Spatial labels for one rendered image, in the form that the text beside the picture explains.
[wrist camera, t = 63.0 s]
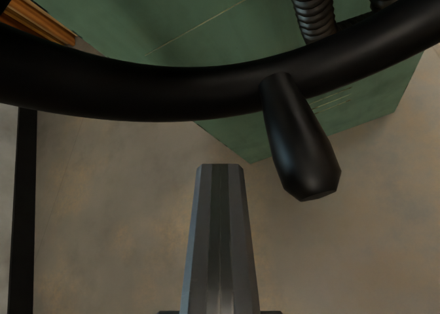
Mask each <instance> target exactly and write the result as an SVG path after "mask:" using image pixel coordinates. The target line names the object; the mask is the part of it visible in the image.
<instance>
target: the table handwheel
mask: <svg viewBox="0 0 440 314"><path fill-rule="evenodd" d="M10 2H11V0H0V16H1V15H2V13H3V11H4V10H5V9H6V7H7V6H8V5H9V3H10ZM438 43H440V0H397V1H396V2H394V3H392V4H391V5H389V6H387V7H386V8H384V9H382V10H380V11H378V12H376V13H375V14H373V15H371V16H370V17H368V18H366V19H364V20H362V21H360V22H358V23H356V24H354V25H352V26H350V27H347V28H346V29H343V30H342V31H339V32H337V33H335V34H333V35H330V36H328V37H326V38H324V39H321V40H319V41H316V42H314V43H311V44H308V45H306V46H302V47H300V48H297V49H294V50H291V51H289V52H284V53H281V54H278V55H275V56H270V57H267V58H262V59H259V60H253V61H247V62H242V63H235V64H229V65H218V66H208V67H169V66H159V65H147V64H142V63H134V62H129V61H122V60H116V59H113V58H106V57H103V56H99V55H95V54H91V53H87V52H83V51H80V50H77V49H74V48H70V47H68V46H64V45H61V44H58V43H54V42H52V41H49V40H46V39H43V38H40V37H38V36H35V35H32V34H30V33H27V32H25V31H22V30H20V29H17V28H15V27H12V26H10V25H7V24H5V23H3V22H0V103H3V104H7V105H13V106H16V107H22V108H26V109H33V110H36V111H44V112H48V113H55V114H64V115H68V116H78V117H83V118H94V119H101V120H116V121H127V122H188V121H198V120H211V119H218V118H227V117H232V116H240V115H244V114H251V113H257V112H260V111H263V108H262V103H261V97H260V94H259V84H260V83H261V81H262V80H263V79H265V78H266V77H267V76H269V75H271V74H274V73H278V72H286V73H289V74H290V75H291V77H292V79H293V80H294V82H295V84H296V86H297V88H298V89H299V90H300V92H301V94H302V95H303V96H304V98H305V99H309V98H312V97H316V96H319V95H322V94H325V93H327V92H330V91H333V90H336V89H338V88H341V87H343V86H346V85H349V84H351V83H354V82H356V81H359V80H361V79H364V78H366V77H369V76H371V75H373V74H375V73H378V72H380V71H383V70H385V69H387V68H389V67H391V66H393V65H395V64H397V63H400V62H402V61H404V60H406V59H408V58H410V57H412V56H415V55H417V54H419V53H421V52H423V51H425V50H427V49H429V48H431V47H432V46H434V45H436V44H438Z"/></svg>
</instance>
